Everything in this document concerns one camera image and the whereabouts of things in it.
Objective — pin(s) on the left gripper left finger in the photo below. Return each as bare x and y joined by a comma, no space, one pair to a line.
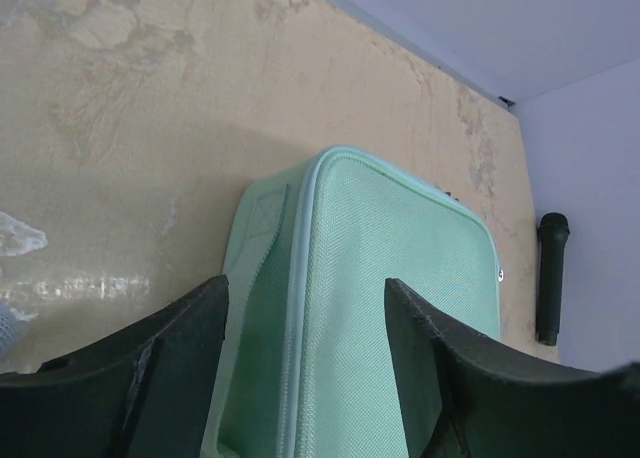
144,391

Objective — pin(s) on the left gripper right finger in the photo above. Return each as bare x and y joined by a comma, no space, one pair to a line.
464,394

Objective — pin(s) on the mint green medicine case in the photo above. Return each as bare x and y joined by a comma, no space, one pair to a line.
305,369

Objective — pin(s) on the white microphone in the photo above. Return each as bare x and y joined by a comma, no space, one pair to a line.
9,329

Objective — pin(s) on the black microphone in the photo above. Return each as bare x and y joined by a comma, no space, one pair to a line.
553,232

